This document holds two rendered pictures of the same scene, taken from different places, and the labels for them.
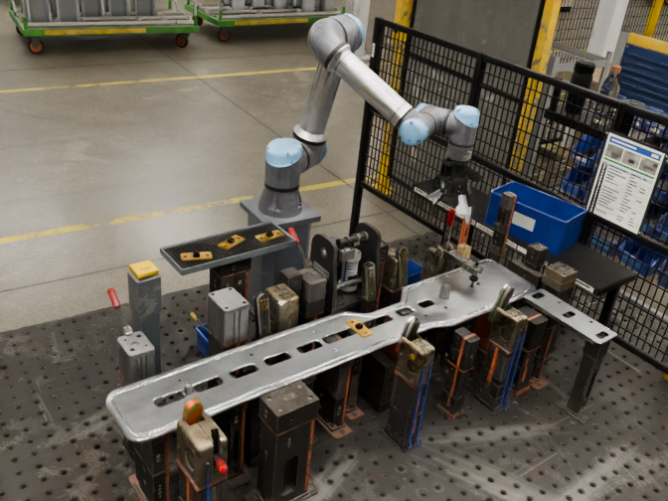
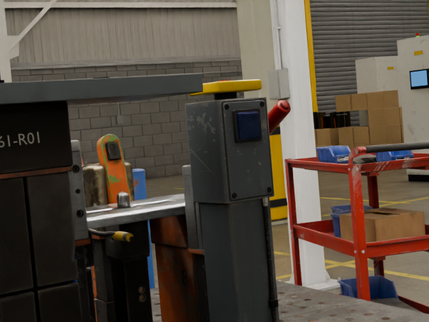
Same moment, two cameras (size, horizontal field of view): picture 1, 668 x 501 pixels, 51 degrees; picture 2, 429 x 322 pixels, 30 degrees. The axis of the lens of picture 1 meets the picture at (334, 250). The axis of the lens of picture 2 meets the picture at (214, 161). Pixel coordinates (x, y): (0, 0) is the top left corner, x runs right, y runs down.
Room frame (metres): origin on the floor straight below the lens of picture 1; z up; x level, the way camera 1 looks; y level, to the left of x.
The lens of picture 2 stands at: (2.49, 0.55, 1.12)
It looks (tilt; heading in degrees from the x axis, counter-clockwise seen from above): 3 degrees down; 185
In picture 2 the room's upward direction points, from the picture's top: 5 degrees counter-clockwise
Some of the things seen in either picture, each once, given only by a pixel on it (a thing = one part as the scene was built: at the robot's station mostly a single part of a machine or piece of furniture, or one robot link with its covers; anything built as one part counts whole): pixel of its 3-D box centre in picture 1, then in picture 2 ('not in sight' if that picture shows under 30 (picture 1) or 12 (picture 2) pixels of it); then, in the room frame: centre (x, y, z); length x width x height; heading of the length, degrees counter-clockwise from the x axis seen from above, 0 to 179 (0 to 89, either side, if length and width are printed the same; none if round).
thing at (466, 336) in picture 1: (458, 374); not in sight; (1.69, -0.41, 0.84); 0.11 x 0.08 x 0.29; 40
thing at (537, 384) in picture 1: (540, 344); not in sight; (1.89, -0.70, 0.84); 0.11 x 0.06 x 0.29; 40
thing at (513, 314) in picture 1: (499, 359); not in sight; (1.75, -0.54, 0.87); 0.12 x 0.09 x 0.35; 40
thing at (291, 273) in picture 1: (286, 327); not in sight; (1.75, 0.12, 0.90); 0.05 x 0.05 x 0.40; 40
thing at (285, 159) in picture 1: (284, 161); not in sight; (2.16, 0.19, 1.27); 0.13 x 0.12 x 0.14; 154
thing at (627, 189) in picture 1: (624, 182); not in sight; (2.22, -0.94, 1.30); 0.23 x 0.02 x 0.31; 40
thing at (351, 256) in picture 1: (341, 299); not in sight; (1.87, -0.04, 0.94); 0.18 x 0.13 x 0.49; 130
